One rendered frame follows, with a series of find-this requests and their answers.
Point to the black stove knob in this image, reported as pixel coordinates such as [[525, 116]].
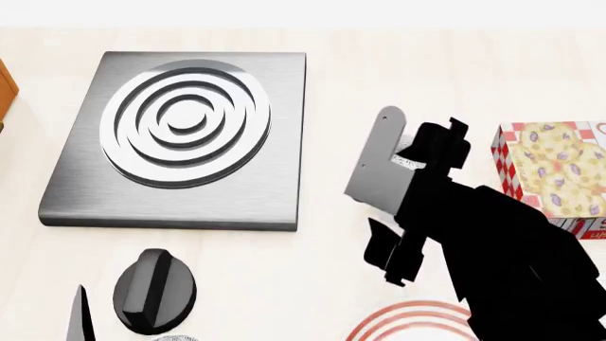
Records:
[[156, 291]]

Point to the grey metal mount plate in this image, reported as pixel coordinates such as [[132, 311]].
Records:
[[374, 170]]

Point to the white patterned ramekin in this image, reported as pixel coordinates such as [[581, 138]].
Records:
[[176, 338]]

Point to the grey square stove burner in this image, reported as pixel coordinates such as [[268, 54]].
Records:
[[189, 199]]

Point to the white plate with red rings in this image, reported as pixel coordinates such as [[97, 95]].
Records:
[[402, 319]]

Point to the cookie box with checkered print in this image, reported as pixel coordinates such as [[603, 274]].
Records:
[[558, 167]]

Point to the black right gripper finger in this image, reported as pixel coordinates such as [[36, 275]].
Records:
[[440, 145], [400, 259]]

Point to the orange wooden cabinet edge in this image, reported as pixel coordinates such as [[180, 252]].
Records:
[[5, 92]]

